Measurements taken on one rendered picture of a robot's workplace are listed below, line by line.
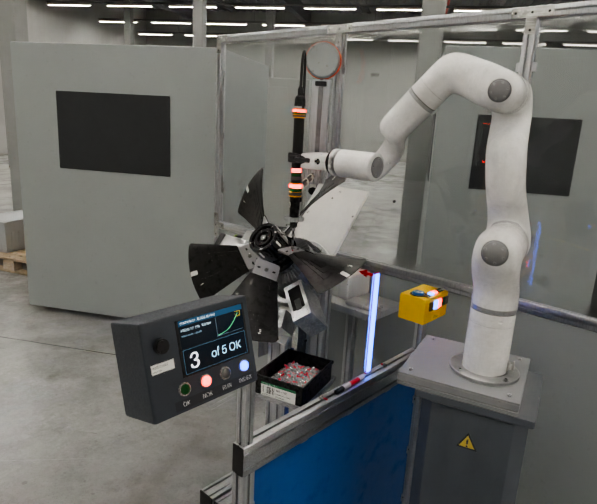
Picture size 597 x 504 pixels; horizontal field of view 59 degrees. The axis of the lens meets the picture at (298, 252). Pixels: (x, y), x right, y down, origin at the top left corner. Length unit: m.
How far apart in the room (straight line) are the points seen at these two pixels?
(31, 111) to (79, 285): 1.34
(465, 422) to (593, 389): 0.78
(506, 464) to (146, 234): 3.10
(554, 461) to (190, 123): 2.90
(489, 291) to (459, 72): 0.57
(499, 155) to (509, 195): 0.11
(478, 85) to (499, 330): 0.63
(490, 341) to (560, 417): 0.83
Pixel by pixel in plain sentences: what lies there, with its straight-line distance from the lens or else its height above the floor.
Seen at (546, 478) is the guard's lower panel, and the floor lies 0.33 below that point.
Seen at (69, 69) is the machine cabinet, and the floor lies 1.87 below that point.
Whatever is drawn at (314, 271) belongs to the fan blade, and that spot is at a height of 1.16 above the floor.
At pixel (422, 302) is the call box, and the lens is 1.81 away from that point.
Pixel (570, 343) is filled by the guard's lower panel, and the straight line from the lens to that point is 2.19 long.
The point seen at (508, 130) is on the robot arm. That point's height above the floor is 1.63.
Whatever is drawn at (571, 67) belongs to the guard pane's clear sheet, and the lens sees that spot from 2.12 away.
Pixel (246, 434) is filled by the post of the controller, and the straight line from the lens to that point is 1.34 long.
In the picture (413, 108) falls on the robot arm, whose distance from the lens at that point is 1.51.
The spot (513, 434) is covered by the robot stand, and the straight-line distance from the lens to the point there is 1.54.
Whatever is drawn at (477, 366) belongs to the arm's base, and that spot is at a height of 1.00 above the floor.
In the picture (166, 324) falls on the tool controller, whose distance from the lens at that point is 1.03.
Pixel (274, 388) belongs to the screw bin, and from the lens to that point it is 1.62.
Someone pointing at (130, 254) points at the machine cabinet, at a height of 0.57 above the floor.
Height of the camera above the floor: 1.63
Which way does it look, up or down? 14 degrees down
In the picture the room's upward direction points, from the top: 3 degrees clockwise
